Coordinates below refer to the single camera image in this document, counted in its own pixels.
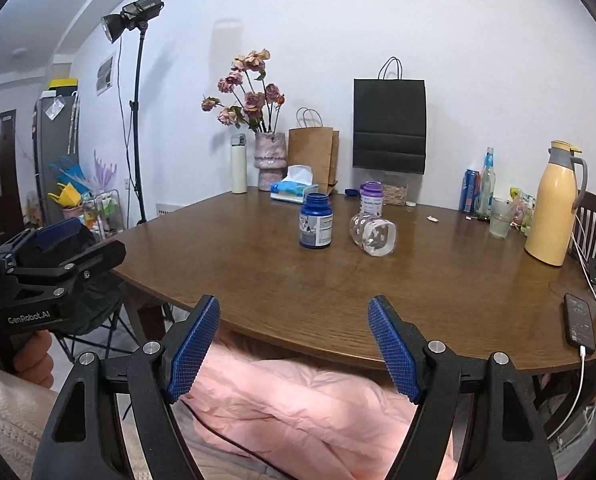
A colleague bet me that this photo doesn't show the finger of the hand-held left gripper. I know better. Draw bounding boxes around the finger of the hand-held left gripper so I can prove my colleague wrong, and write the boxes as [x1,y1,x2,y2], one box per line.
[8,239,128,297]
[0,217,98,267]

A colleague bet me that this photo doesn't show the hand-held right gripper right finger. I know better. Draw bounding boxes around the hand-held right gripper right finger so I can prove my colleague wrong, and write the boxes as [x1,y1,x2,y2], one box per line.
[367,295,559,480]

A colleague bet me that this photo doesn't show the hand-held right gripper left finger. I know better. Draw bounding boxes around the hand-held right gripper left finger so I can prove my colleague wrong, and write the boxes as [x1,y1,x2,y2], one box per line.
[30,294,222,480]

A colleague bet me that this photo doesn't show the clear glass cup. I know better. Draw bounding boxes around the clear glass cup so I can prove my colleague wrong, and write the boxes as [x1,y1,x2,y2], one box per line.
[349,213,398,259]

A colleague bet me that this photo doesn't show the person's left forearm white sleeve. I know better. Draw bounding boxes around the person's left forearm white sleeve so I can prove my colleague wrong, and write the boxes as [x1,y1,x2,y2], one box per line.
[0,347,61,480]

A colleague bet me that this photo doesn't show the person's left hand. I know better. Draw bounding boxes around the person's left hand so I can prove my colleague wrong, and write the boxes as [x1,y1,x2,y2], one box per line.
[12,331,54,390]

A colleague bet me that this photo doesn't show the white storage trolley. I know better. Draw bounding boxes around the white storage trolley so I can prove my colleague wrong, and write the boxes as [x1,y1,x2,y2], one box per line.
[80,188,126,237]

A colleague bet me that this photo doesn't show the black folding chair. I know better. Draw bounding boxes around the black folding chair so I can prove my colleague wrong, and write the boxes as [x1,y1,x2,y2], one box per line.
[52,227,146,362]

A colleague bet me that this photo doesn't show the grey refrigerator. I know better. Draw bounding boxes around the grey refrigerator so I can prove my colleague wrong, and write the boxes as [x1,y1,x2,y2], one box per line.
[31,91,81,213]

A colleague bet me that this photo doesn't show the person's pink padded clothing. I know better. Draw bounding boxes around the person's pink padded clothing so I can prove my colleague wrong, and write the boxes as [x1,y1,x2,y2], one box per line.
[175,335,456,480]

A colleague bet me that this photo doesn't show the black light stand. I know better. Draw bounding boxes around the black light stand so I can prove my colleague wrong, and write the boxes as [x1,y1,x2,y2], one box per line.
[126,27,151,227]

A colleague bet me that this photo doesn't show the purple supplement bottle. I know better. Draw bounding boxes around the purple supplement bottle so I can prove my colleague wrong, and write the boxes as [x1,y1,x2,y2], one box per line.
[359,181,384,219]

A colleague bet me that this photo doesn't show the blue supplement bottle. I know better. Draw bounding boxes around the blue supplement bottle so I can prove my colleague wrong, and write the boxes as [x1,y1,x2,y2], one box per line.
[298,192,334,250]

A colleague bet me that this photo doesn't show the clear plastic seed container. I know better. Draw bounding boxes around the clear plastic seed container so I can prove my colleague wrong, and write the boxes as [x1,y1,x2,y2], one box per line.
[382,172,409,207]

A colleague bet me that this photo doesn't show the clear drinking glass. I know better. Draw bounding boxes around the clear drinking glass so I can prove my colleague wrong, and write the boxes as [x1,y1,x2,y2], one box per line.
[488,198,515,240]

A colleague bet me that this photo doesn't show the white thermos bottle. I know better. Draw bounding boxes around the white thermos bottle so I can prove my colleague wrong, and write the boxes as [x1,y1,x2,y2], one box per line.
[230,133,249,195]

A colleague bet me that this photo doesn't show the blue drink can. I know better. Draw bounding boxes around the blue drink can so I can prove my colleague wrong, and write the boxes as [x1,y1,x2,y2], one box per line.
[460,169,481,213]

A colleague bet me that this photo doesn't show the black smartphone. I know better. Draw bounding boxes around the black smartphone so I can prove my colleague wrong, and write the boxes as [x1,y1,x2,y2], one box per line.
[563,293,596,352]

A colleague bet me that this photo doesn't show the glass bottle with blue cap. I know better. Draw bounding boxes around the glass bottle with blue cap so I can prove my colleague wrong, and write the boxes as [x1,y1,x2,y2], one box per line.
[477,147,497,221]

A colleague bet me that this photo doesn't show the colourful snack packets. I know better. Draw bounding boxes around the colourful snack packets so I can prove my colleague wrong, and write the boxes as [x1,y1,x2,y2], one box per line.
[508,187,537,237]

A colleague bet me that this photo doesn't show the blue tissue box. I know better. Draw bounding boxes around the blue tissue box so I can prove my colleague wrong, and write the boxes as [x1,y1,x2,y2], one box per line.
[269,165,320,205]

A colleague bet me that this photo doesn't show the pink stone vase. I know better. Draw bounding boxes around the pink stone vase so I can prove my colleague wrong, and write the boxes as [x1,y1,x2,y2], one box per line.
[254,131,287,192]

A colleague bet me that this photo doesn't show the yellow thermos jug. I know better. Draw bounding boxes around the yellow thermos jug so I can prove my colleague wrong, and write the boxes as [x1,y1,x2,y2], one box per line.
[524,140,589,267]

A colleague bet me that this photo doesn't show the brown paper bag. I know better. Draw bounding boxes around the brown paper bag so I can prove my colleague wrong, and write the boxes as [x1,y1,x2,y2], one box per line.
[288,107,341,195]

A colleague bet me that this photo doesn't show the dried pink flowers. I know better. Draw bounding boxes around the dried pink flowers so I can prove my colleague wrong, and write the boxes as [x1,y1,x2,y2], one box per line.
[201,48,287,134]

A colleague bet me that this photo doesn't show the black studio light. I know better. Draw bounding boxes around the black studio light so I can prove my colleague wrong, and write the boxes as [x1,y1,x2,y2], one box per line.
[100,0,165,44]

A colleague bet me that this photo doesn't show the black paper bag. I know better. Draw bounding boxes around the black paper bag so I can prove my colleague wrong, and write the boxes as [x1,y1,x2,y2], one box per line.
[353,57,427,175]

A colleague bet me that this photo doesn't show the dark wooden chair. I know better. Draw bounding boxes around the dark wooden chair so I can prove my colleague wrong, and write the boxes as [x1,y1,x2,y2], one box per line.
[569,191,596,262]

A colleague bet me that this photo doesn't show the framed wall picture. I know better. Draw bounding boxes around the framed wall picture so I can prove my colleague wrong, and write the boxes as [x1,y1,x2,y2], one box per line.
[96,53,116,95]

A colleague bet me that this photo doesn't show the white charging cable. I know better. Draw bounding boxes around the white charging cable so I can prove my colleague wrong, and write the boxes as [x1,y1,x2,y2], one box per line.
[545,205,596,442]

